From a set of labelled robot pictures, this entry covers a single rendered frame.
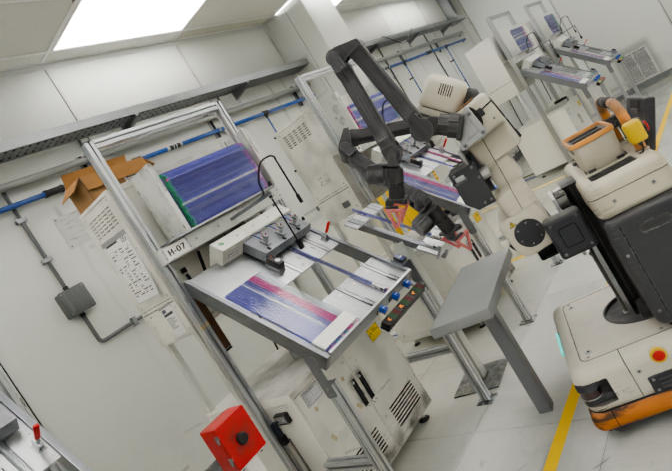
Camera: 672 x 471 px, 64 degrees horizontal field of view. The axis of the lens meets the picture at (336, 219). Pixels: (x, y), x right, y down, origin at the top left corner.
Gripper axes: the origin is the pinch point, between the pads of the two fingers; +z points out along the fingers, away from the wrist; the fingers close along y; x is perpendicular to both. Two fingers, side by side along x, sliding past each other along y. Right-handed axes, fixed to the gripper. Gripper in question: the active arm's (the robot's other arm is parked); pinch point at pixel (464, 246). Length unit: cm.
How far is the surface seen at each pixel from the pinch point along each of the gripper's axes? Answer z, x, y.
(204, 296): -50, -87, -32
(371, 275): -6.1, -29.6, -38.4
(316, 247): -29, -38, -59
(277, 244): -43, -50, -51
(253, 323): -31, -78, -17
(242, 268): -46, -69, -46
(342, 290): -13, -44, -30
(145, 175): -103, -71, -46
